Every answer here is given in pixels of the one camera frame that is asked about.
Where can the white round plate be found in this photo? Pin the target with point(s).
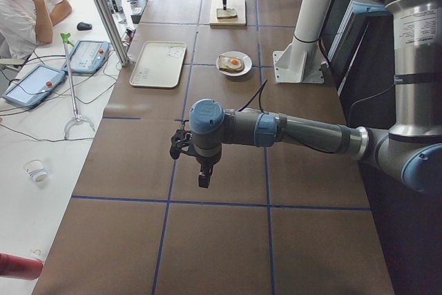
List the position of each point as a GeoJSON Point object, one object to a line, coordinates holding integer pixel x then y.
{"type": "Point", "coordinates": [246, 59]}

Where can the wooden cutting board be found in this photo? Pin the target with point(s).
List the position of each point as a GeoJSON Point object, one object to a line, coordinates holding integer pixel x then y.
{"type": "Point", "coordinates": [238, 5]}

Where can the fried egg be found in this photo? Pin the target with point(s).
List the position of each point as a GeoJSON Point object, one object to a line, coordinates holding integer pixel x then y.
{"type": "Point", "coordinates": [230, 63]}

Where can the cream bear serving tray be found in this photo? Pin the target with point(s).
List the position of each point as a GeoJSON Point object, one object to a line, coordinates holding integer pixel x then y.
{"type": "Point", "coordinates": [159, 65]}

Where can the black computer mouse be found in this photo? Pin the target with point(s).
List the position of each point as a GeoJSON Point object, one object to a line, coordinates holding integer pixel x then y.
{"type": "Point", "coordinates": [82, 26]}

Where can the far teach pendant tablet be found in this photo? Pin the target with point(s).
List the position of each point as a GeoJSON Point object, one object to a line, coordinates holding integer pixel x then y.
{"type": "Point", "coordinates": [87, 57]}

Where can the teach pendant tablet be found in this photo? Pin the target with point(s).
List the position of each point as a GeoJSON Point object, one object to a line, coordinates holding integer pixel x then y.
{"type": "Point", "coordinates": [87, 57]}
{"type": "Point", "coordinates": [32, 89]}

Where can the paper cup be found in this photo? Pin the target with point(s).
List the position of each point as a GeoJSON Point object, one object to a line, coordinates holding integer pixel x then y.
{"type": "Point", "coordinates": [36, 170]}

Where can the near teach pendant tablet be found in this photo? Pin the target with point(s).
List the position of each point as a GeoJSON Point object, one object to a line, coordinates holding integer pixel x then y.
{"type": "Point", "coordinates": [32, 89]}

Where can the seated person white shirt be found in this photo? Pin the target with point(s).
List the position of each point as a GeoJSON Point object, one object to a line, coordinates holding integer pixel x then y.
{"type": "Point", "coordinates": [28, 24]}

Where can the red bottle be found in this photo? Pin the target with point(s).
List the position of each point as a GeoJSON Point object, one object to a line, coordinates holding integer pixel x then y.
{"type": "Point", "coordinates": [21, 268]}

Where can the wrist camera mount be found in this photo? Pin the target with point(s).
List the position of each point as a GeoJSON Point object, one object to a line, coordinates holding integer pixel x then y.
{"type": "Point", "coordinates": [181, 142]}

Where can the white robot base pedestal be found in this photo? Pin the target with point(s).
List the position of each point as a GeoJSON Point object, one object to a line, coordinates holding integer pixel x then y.
{"type": "Point", "coordinates": [300, 61]}

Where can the aluminium frame post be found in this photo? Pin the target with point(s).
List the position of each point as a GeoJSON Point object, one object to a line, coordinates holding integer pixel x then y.
{"type": "Point", "coordinates": [112, 32]}

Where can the green handled reacher grabber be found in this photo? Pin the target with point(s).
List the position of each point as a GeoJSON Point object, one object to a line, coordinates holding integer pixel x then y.
{"type": "Point", "coordinates": [77, 118]}

